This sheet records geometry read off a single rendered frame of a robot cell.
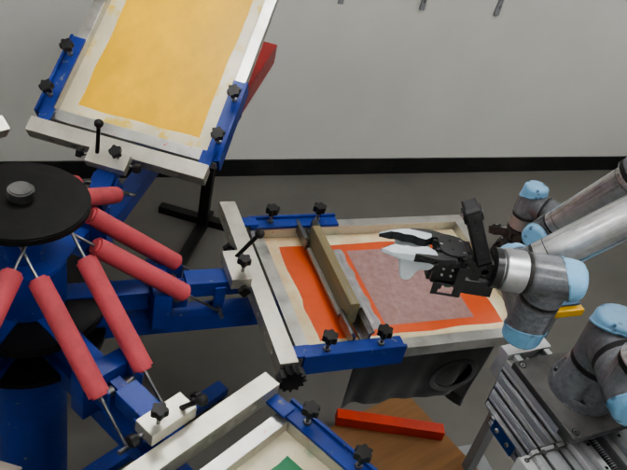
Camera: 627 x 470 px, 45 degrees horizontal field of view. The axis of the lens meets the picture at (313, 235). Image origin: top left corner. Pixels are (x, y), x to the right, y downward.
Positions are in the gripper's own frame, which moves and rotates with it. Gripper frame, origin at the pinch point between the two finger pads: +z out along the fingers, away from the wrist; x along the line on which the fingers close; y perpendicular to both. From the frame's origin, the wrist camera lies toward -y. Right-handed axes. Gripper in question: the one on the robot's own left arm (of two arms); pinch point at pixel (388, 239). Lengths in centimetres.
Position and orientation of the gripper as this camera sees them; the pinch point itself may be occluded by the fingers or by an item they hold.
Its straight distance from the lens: 127.2
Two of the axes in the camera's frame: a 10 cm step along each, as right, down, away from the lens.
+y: -1.9, 8.6, 4.8
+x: -0.1, -4.9, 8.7
